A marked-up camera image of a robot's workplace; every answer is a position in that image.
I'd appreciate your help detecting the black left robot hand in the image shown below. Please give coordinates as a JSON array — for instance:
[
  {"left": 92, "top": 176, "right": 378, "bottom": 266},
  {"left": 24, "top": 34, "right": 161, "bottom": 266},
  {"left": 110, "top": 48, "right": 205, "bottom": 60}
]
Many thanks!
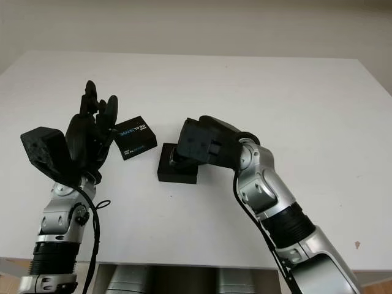
[{"left": 64, "top": 80, "right": 119, "bottom": 182}]

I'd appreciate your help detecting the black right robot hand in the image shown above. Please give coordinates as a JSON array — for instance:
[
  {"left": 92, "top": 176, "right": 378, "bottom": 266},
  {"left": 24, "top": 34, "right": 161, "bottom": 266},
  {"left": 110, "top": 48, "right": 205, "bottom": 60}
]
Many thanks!
[{"left": 170, "top": 115, "right": 262, "bottom": 170}]

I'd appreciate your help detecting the black RealSense box lid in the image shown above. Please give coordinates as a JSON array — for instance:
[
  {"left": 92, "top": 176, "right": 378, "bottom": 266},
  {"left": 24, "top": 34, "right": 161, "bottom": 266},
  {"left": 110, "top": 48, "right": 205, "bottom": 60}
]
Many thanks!
[{"left": 113, "top": 115, "right": 159, "bottom": 161}]

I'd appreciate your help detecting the grey robot torso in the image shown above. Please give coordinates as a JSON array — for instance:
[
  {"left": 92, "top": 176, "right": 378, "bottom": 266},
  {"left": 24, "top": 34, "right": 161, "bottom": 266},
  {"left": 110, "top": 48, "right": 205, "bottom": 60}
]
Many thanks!
[{"left": 103, "top": 265, "right": 271, "bottom": 294}]

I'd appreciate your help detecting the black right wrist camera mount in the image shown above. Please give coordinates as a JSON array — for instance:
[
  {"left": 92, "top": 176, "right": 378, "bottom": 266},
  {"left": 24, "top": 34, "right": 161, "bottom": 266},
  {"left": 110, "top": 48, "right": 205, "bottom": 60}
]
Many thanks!
[{"left": 177, "top": 117, "right": 222, "bottom": 164}]

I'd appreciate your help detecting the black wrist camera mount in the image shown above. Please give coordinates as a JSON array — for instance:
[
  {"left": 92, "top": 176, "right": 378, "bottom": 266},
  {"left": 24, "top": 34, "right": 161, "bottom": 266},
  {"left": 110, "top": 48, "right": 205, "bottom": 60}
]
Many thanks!
[
  {"left": 177, "top": 117, "right": 222, "bottom": 164},
  {"left": 20, "top": 126, "right": 69, "bottom": 185}
]

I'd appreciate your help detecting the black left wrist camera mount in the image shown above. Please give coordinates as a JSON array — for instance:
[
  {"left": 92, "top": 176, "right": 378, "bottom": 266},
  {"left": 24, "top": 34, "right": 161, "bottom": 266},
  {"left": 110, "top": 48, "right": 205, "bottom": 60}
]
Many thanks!
[{"left": 20, "top": 126, "right": 69, "bottom": 185}]

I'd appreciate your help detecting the black camera box base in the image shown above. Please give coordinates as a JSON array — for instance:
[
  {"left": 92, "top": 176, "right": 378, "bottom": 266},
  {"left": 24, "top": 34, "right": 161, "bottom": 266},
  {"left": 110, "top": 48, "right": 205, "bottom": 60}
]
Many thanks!
[{"left": 156, "top": 142, "right": 200, "bottom": 186}]

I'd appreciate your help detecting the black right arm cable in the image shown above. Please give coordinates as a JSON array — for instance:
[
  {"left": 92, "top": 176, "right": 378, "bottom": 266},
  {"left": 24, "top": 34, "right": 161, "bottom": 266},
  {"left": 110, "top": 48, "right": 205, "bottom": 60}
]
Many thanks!
[{"left": 232, "top": 173, "right": 295, "bottom": 294}]

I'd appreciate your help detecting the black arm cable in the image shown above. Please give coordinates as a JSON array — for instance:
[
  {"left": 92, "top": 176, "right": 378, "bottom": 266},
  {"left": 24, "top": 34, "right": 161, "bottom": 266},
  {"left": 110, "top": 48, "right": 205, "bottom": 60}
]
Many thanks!
[
  {"left": 232, "top": 173, "right": 295, "bottom": 294},
  {"left": 75, "top": 186, "right": 111, "bottom": 294}
]

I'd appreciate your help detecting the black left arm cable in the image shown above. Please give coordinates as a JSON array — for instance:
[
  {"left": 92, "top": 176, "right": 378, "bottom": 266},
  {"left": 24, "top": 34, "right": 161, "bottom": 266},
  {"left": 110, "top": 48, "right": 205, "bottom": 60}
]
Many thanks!
[{"left": 75, "top": 186, "right": 111, "bottom": 294}]

